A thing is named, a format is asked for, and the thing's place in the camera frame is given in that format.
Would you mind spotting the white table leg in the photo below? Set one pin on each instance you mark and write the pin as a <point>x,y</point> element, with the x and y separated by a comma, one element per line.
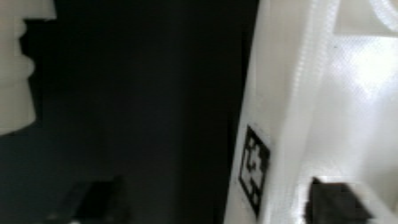
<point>19,10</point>

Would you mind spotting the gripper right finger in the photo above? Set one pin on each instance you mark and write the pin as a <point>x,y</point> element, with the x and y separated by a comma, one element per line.
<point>333,206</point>

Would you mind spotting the white square table top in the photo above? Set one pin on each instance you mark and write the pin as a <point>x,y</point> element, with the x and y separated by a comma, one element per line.
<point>319,121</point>

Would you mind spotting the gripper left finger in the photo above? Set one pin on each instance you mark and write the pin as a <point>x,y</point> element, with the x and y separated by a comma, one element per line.
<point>95,203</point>

